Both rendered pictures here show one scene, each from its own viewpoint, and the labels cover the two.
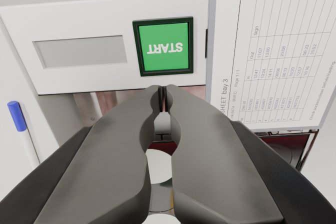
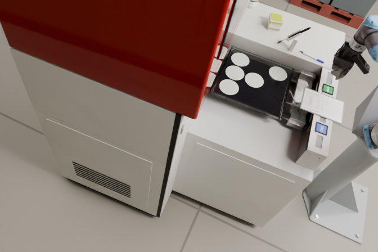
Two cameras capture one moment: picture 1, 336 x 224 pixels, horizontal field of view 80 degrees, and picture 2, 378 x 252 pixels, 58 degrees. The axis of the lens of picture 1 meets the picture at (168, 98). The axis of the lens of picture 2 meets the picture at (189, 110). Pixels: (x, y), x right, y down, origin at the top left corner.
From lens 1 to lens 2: 1.76 m
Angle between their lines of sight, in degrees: 41
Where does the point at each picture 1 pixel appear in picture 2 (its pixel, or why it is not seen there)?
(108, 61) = (326, 81)
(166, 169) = (275, 76)
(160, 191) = (263, 70)
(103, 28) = (333, 83)
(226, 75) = (320, 95)
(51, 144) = (310, 60)
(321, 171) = (227, 131)
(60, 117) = (312, 66)
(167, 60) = (325, 88)
